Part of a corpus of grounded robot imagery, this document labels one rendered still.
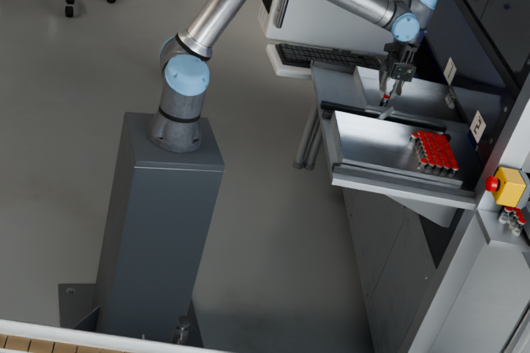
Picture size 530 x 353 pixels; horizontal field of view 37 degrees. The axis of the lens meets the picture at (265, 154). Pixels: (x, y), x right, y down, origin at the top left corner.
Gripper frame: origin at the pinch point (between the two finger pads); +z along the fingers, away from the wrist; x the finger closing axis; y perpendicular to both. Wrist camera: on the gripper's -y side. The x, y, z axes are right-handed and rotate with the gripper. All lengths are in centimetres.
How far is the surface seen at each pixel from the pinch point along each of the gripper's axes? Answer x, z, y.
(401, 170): -1.4, 2.7, 38.7
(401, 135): 4.0, 5.8, 13.7
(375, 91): 0.1, 5.8, -11.8
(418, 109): 13.4, 5.9, -5.1
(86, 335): -74, -3, 119
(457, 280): 24, 32, 45
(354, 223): 19, 80, -41
